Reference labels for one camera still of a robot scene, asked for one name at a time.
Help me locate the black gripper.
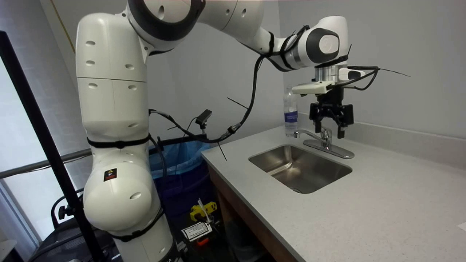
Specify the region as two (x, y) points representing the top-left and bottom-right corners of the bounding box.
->
(308, 88), (355, 140)

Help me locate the clear smartwater plastic bottle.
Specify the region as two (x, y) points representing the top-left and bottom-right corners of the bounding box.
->
(282, 91), (300, 137)

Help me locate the stainless steel sink basin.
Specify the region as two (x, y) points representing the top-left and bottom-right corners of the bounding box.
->
(247, 145), (353, 196)

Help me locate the brown wooden counter cabinet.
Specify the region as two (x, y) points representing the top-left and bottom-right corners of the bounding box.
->
(205, 162), (297, 262)

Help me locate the yellow tool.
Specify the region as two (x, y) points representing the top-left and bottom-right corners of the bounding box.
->
(187, 200), (218, 225)

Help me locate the bin with blue bag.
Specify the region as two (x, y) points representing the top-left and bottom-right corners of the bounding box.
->
(147, 137), (221, 231)

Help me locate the white labelled device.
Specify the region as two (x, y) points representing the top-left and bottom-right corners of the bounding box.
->
(180, 220), (214, 245)

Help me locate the black slanted pole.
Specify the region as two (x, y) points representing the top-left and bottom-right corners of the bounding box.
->
(0, 30), (106, 262)

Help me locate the black cart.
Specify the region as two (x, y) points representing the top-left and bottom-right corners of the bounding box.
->
(27, 188), (122, 262)

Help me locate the chrome faucet lever handle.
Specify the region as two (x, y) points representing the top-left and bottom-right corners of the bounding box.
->
(319, 126), (335, 143)

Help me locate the chrome faucet base plate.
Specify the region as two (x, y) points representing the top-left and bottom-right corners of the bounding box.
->
(303, 137), (356, 161)

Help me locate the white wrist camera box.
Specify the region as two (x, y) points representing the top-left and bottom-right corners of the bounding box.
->
(289, 79), (337, 98)

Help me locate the white cable adapter box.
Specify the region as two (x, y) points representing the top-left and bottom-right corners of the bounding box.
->
(337, 66), (365, 84)

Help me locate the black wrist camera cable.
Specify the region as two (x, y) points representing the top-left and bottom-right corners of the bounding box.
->
(339, 65), (383, 94)

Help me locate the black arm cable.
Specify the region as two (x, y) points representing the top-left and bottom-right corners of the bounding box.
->
(147, 24), (311, 148)

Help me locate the small black clip camera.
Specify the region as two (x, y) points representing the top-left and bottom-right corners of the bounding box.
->
(193, 108), (214, 132)

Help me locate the grey window frame bar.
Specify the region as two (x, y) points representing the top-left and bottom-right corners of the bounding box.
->
(0, 148), (93, 181)

